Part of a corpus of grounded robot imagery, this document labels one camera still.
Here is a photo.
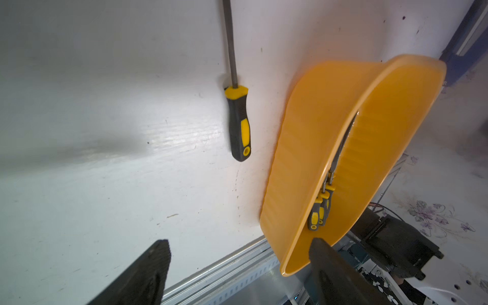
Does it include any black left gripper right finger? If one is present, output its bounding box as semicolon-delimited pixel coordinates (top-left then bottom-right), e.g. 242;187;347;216
309;238;390;305

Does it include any file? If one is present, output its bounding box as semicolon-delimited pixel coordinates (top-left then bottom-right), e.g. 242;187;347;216
222;0;251;162

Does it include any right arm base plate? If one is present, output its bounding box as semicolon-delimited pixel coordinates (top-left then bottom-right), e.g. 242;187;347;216
351;208;444;280

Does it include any yellow plastic storage box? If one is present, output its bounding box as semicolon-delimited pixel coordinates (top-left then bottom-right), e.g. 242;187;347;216
260;55;447;277

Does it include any blue object by right wall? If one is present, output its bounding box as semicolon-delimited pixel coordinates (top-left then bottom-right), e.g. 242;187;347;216
440;1;487;87

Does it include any file tool moved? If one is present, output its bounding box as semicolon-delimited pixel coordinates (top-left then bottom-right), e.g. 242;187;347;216
322;114;357;222
307;190;324;231
321;172;335;226

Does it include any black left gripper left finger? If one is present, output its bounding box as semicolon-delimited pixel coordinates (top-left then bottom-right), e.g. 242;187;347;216
89;240;172;305

